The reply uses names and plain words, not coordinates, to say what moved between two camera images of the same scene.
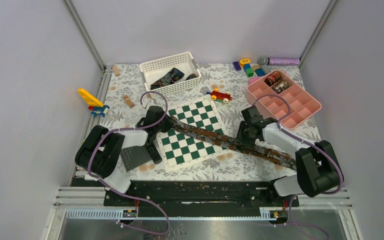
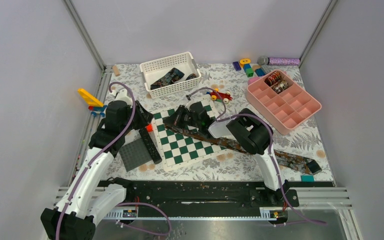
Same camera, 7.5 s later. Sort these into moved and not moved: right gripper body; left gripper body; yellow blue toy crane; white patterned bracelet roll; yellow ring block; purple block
Moved: right gripper body; left gripper body
Not moved: yellow blue toy crane; white patterned bracelet roll; yellow ring block; purple block
